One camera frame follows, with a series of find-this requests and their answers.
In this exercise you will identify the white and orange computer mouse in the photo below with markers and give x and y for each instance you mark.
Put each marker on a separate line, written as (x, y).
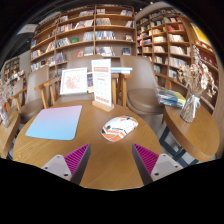
(118, 128)

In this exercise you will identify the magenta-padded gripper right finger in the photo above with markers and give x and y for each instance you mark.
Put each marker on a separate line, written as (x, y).
(165, 165)

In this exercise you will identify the curved wooden bookshelf with books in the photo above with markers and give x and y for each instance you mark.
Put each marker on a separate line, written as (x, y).
(173, 40)

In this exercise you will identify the stack of blue-white books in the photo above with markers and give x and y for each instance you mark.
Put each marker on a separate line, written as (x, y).
(121, 70)

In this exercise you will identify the round wooden side table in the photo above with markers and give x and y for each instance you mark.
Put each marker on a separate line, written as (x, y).
(193, 136)
(8, 133)

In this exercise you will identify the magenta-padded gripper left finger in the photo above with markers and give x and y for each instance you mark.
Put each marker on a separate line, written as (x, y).
(58, 165)

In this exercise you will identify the pink-blue gradient mouse pad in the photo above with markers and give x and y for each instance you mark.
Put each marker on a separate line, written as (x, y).
(55, 122)

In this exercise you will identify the distant wooden bookshelf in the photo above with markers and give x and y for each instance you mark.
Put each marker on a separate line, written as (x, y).
(10, 68)

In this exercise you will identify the white framed red floral picture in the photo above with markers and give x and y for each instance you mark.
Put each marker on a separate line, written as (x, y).
(74, 81)

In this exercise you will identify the dark blue book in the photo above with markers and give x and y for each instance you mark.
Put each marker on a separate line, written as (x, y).
(90, 81)

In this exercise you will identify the stack of colourful books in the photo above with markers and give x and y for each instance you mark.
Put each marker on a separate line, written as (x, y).
(171, 97)

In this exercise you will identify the glass vase with dried flowers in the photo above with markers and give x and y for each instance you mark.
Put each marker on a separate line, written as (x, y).
(4, 113)
(191, 106)

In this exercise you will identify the white sign on wooden base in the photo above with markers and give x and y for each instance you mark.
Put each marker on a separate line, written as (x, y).
(101, 83)

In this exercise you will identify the white hanging ceiling sign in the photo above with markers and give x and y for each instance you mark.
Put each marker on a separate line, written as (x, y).
(26, 29)

